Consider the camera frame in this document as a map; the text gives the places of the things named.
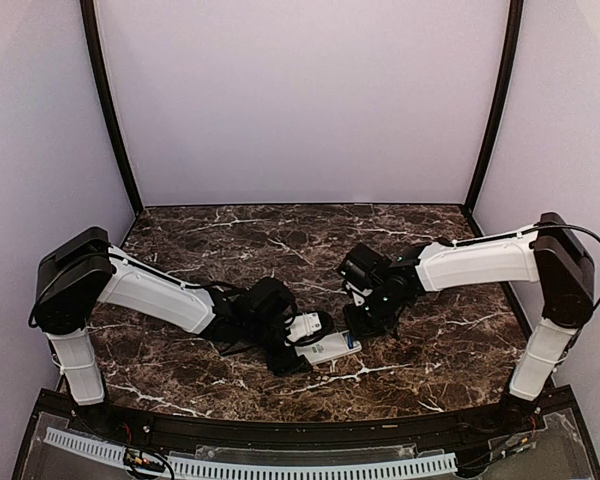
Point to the white cable duct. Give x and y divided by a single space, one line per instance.
181 467

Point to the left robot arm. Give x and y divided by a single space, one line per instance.
88 270

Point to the left black frame post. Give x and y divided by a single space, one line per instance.
106 100

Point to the black frame post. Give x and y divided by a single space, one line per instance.
106 100
506 65

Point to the black front rail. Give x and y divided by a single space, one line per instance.
466 429

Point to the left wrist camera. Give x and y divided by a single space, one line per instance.
304 329

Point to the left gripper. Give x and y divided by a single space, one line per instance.
288 363

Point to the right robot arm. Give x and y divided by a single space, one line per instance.
548 253

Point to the white remote control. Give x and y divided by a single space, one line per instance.
329 348

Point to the right black frame post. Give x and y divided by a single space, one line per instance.
506 65

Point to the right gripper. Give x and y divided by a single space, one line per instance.
361 331

